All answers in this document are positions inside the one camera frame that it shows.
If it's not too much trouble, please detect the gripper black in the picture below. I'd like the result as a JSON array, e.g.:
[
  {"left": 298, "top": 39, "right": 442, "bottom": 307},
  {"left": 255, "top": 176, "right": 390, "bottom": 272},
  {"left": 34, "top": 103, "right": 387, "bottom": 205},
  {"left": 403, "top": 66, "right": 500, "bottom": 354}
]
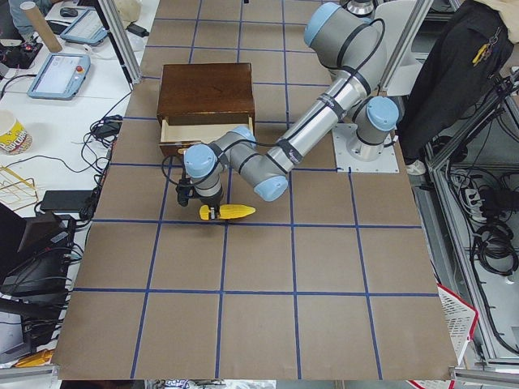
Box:
[{"left": 195, "top": 188, "right": 224, "bottom": 220}]

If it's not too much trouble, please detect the yellow corn cob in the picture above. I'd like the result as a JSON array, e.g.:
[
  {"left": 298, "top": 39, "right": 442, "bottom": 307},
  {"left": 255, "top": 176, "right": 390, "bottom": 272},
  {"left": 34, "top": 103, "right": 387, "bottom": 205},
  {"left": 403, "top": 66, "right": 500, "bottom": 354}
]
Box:
[{"left": 199, "top": 204, "right": 256, "bottom": 220}]

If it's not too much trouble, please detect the wooden drawer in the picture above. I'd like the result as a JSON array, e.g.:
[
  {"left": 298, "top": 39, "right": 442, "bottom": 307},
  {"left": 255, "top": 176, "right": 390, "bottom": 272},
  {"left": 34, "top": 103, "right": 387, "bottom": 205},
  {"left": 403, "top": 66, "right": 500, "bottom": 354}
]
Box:
[{"left": 159, "top": 117, "right": 254, "bottom": 158}]

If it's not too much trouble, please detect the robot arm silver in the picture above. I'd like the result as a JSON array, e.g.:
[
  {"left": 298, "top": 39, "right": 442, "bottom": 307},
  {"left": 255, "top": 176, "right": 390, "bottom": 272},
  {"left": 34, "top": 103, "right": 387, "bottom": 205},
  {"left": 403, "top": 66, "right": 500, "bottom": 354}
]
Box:
[{"left": 184, "top": 2, "right": 406, "bottom": 220}]

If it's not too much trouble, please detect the dark wooden cabinet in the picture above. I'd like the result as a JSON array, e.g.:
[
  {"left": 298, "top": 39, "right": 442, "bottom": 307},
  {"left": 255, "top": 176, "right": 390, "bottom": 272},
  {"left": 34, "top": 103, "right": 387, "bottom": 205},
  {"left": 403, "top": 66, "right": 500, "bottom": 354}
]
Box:
[{"left": 157, "top": 62, "right": 255, "bottom": 126}]

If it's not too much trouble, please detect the black power adapter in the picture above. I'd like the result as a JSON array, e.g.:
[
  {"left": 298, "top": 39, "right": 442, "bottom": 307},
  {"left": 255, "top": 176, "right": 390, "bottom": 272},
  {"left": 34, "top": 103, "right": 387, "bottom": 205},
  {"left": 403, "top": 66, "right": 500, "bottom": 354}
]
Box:
[{"left": 127, "top": 23, "right": 149, "bottom": 37}]

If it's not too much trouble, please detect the teach pendant blue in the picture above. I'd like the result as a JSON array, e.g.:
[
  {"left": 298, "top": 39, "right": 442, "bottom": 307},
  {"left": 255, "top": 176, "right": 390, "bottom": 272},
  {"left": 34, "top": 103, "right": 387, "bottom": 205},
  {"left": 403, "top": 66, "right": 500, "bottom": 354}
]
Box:
[
  {"left": 27, "top": 53, "right": 91, "bottom": 100},
  {"left": 60, "top": 7, "right": 107, "bottom": 46}
]

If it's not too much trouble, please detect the popcorn paper cup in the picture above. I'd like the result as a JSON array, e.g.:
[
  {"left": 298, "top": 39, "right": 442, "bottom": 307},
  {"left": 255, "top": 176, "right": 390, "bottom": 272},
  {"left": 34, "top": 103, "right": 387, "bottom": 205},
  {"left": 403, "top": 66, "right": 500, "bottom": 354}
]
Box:
[{"left": 1, "top": 109, "right": 32, "bottom": 155}]

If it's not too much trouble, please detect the beige cap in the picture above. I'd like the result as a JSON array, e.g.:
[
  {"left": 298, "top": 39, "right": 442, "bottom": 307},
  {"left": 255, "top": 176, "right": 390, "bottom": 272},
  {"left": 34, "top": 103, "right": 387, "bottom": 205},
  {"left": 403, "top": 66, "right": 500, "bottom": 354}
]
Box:
[{"left": 114, "top": 0, "right": 142, "bottom": 24}]

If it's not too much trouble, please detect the cardboard tube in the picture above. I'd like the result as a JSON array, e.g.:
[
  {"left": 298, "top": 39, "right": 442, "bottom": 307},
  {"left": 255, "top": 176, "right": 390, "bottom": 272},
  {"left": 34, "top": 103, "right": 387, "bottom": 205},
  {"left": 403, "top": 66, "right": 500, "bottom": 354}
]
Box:
[{"left": 16, "top": 1, "right": 62, "bottom": 53}]

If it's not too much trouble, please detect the person in black clothes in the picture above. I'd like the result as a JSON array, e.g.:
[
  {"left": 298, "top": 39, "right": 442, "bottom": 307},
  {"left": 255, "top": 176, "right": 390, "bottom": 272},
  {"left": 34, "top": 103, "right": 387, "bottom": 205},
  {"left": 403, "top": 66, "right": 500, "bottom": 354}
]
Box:
[{"left": 397, "top": 1, "right": 518, "bottom": 176}]

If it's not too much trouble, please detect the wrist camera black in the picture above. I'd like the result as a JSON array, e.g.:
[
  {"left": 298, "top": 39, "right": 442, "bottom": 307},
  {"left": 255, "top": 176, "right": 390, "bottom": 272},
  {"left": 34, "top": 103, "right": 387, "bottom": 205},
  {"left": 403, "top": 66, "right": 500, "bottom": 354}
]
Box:
[{"left": 176, "top": 170, "right": 193, "bottom": 207}]

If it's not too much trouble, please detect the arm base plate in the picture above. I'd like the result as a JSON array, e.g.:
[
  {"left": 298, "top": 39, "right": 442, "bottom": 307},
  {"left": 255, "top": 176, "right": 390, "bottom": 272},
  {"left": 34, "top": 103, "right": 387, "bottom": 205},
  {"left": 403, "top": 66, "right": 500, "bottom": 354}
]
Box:
[{"left": 332, "top": 123, "right": 400, "bottom": 173}]

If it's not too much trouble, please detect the aluminium frame post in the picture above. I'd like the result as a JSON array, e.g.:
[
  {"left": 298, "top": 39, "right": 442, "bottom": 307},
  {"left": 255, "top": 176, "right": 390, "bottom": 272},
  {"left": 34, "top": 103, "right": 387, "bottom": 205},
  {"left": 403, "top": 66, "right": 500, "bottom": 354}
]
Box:
[{"left": 95, "top": 0, "right": 142, "bottom": 85}]

